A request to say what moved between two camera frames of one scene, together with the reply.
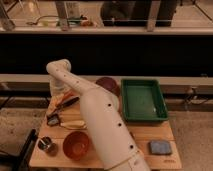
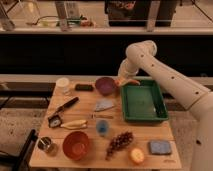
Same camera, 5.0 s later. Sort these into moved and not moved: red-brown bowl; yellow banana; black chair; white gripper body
Moved: white gripper body
Not moved: yellow banana; black chair; red-brown bowl
